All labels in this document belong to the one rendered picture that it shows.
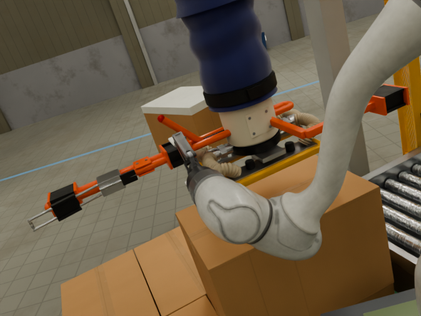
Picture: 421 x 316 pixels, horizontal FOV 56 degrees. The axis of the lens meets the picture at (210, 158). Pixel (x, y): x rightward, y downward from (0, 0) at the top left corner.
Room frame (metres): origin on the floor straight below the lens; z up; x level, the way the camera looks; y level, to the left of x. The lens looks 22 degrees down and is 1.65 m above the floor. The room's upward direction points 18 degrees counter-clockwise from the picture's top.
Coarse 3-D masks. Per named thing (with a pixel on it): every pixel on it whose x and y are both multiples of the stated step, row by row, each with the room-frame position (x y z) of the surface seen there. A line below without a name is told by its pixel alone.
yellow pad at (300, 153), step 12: (288, 144) 1.10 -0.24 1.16; (300, 144) 1.13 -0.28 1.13; (312, 144) 1.10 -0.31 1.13; (288, 156) 1.07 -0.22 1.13; (300, 156) 1.06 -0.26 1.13; (252, 168) 1.07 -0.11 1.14; (264, 168) 1.05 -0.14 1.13; (276, 168) 1.05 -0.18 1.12; (240, 180) 1.03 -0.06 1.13; (252, 180) 1.03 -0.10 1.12
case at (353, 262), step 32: (256, 192) 1.27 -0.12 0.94; (352, 192) 1.07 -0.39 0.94; (192, 224) 1.19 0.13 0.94; (320, 224) 1.01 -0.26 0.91; (352, 224) 1.03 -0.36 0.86; (384, 224) 1.06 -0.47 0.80; (192, 256) 1.29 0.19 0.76; (224, 256) 0.96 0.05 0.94; (256, 256) 0.96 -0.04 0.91; (320, 256) 1.00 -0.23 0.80; (352, 256) 1.03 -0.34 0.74; (384, 256) 1.05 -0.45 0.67; (224, 288) 0.93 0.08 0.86; (256, 288) 0.95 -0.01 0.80; (288, 288) 0.97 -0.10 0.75; (320, 288) 1.00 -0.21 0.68; (352, 288) 1.02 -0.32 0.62
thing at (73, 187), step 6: (66, 186) 1.09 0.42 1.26; (72, 186) 1.07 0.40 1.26; (54, 192) 1.07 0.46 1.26; (60, 192) 1.05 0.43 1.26; (66, 192) 1.04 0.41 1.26; (72, 192) 1.03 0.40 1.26; (48, 198) 1.04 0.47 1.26; (54, 198) 1.02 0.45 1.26; (60, 198) 1.02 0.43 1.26; (78, 198) 1.03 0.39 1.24; (48, 204) 1.01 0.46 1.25
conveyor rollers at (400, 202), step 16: (400, 176) 1.69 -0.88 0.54; (416, 176) 1.63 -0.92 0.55; (384, 192) 1.59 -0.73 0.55; (400, 192) 1.58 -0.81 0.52; (416, 192) 1.51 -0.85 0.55; (384, 208) 1.47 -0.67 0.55; (400, 208) 1.48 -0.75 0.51; (416, 208) 1.40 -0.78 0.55; (400, 224) 1.37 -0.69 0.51; (416, 224) 1.30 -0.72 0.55; (400, 240) 1.26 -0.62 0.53; (416, 240) 1.21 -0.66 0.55
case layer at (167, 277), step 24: (168, 240) 1.80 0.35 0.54; (120, 264) 1.73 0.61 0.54; (144, 264) 1.66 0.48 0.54; (168, 264) 1.60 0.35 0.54; (192, 264) 1.53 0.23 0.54; (72, 288) 1.66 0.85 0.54; (96, 288) 1.59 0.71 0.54; (120, 288) 1.53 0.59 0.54; (144, 288) 1.47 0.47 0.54; (168, 288) 1.42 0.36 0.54; (192, 288) 1.37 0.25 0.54; (384, 288) 1.07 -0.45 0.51; (72, 312) 1.48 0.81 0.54; (96, 312) 1.42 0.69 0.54; (120, 312) 1.37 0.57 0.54; (144, 312) 1.32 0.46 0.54; (168, 312) 1.28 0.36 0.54; (192, 312) 1.23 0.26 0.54; (216, 312) 1.19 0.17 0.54
